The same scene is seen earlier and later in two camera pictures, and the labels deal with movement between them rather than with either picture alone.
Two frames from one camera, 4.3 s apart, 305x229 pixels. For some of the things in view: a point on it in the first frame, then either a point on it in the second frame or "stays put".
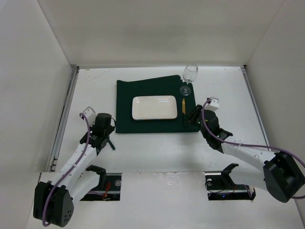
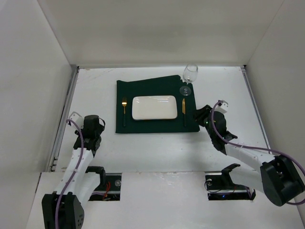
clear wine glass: [189, 74] stays put
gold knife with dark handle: [183, 110] stays put
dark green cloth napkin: [167, 86] stays put
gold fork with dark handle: [111, 145] → [124, 103]
